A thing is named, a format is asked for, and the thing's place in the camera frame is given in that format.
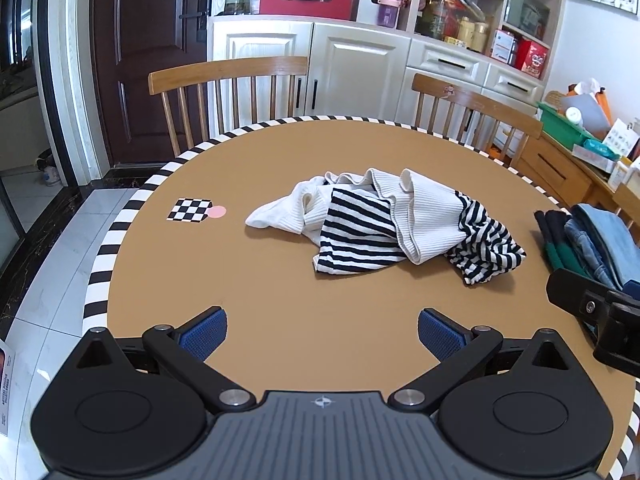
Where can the wooden sideboard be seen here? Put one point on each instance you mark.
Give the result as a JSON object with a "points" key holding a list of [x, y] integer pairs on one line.
{"points": [[555, 175]]}

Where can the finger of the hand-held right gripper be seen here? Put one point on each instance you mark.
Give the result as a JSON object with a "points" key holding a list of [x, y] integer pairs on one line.
{"points": [[575, 295]]}

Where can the purple water bottle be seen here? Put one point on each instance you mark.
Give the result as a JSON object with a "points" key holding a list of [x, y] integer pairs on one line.
{"points": [[389, 12]]}

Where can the grey flat box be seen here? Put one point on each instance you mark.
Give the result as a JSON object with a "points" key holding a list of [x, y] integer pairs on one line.
{"points": [[595, 162]]}

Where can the dark brown door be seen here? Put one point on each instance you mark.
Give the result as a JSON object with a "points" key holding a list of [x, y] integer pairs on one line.
{"points": [[145, 60]]}

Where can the paper leaflet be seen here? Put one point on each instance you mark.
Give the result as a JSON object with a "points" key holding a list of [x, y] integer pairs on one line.
{"points": [[7, 390]]}

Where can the green storage case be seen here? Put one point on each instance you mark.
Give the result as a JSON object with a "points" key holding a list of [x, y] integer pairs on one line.
{"points": [[529, 12]]}

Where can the checkerboard marker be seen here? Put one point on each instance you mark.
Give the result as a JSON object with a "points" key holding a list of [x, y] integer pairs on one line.
{"points": [[189, 210]]}

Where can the wooden chair with sticker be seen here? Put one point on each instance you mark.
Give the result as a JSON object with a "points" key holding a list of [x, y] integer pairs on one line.
{"points": [[475, 100]]}

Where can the wicker basket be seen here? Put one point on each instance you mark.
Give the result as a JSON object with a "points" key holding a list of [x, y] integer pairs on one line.
{"points": [[554, 99]]}

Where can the white desk calendar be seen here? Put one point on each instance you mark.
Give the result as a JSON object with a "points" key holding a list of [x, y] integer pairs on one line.
{"points": [[622, 140]]}

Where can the white cabinet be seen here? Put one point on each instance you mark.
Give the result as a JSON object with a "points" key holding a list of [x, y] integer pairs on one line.
{"points": [[350, 70]]}

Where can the grey orange plush toy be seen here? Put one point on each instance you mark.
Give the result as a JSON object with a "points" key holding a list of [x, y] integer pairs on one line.
{"points": [[592, 110]]}

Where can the green plastic bin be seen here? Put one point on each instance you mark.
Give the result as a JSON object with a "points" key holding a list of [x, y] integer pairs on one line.
{"points": [[565, 130]]}

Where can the white blue carton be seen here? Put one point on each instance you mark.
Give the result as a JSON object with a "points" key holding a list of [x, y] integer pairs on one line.
{"points": [[504, 47]]}

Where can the red snack box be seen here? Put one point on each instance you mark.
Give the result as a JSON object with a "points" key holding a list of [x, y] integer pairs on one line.
{"points": [[532, 57]]}

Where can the white round container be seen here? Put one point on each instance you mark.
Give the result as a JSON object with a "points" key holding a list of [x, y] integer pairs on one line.
{"points": [[574, 115]]}

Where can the folded blue jeans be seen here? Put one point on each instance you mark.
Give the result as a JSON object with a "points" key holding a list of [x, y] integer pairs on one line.
{"points": [[605, 230]]}

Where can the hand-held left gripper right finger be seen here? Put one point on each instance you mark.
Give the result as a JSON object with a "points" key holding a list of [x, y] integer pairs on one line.
{"points": [[440, 335]]}

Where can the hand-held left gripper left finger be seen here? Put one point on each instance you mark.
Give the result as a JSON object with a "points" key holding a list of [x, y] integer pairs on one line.
{"points": [[205, 332]]}

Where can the pink round sticker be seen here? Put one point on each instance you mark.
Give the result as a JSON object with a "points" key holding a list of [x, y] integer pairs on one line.
{"points": [[218, 211]]}

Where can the teal wipes pack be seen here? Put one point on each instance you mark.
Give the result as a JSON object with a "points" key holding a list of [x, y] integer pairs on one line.
{"points": [[600, 148]]}

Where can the yellow jar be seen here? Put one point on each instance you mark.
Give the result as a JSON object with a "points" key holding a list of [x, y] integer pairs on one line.
{"points": [[480, 37], [466, 32]]}

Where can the black white striped sweater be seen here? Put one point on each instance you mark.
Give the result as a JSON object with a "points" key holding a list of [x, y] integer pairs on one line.
{"points": [[425, 210]]}

